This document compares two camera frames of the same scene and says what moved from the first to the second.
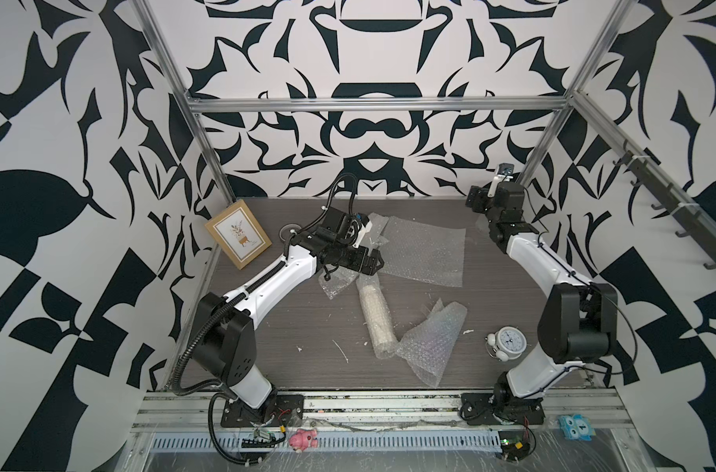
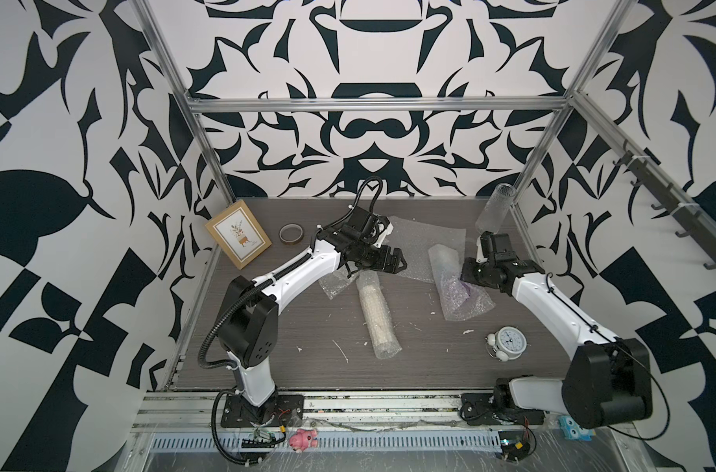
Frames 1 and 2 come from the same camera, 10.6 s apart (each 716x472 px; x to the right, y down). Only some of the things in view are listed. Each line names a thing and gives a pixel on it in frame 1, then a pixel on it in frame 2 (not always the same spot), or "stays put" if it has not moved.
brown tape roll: [286, 226] stays put
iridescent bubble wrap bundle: [431, 345] -> [458, 299]
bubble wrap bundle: [334, 280] stays put
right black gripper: [483, 196] -> [469, 263]
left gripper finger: [372, 261] -> [390, 263]
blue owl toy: [576, 427] stays put
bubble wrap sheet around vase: [424, 251] stays put
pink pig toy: [304, 440] stays put
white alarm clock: [507, 343] stays put
